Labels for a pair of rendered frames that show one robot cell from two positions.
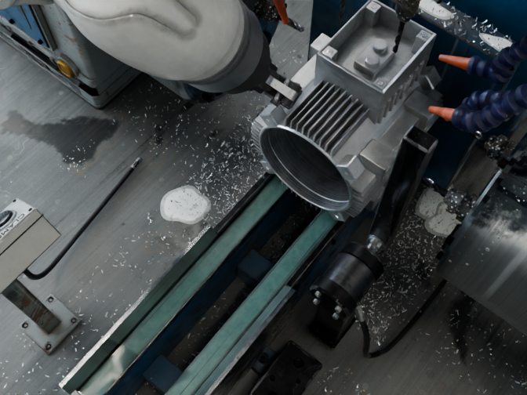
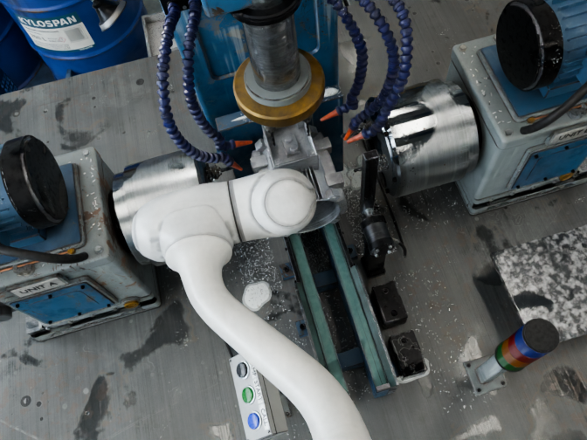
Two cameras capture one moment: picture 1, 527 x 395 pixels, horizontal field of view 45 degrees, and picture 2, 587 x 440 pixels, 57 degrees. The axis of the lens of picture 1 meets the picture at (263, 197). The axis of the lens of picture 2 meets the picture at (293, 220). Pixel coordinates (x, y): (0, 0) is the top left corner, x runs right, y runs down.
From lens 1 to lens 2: 0.55 m
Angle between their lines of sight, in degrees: 19
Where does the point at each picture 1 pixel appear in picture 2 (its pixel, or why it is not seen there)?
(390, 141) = (329, 169)
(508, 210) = (406, 147)
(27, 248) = not seen: hidden behind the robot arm
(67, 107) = (144, 323)
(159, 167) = not seen: hidden behind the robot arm
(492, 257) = (417, 168)
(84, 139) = (173, 325)
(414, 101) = (318, 145)
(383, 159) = (338, 178)
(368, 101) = (311, 163)
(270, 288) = (347, 276)
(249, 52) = not seen: hidden behind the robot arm
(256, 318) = (356, 292)
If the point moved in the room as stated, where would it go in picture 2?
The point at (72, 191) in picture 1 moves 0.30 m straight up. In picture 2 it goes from (203, 350) to (168, 321)
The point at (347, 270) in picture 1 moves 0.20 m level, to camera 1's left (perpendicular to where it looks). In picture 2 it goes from (376, 230) to (327, 302)
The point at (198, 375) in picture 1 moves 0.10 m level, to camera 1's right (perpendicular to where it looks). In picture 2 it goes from (366, 336) to (390, 301)
